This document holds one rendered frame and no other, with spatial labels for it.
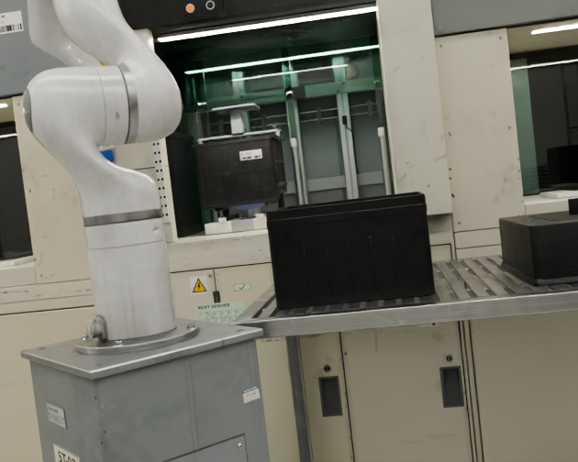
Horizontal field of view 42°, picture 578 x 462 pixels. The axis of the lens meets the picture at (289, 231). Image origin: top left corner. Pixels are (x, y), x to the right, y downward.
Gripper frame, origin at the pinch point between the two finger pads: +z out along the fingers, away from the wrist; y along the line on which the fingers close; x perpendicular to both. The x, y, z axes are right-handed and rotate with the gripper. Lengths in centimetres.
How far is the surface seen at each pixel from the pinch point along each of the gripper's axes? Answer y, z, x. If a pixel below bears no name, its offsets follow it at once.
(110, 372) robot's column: 29, -84, -45
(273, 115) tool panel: 31, 93, 4
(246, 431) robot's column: 43, -69, -59
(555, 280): 93, -51, -43
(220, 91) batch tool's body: 21, 53, 9
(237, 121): 28.5, 31.1, -2.8
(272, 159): 38.5, 22.7, -14.8
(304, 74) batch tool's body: 47, 53, 11
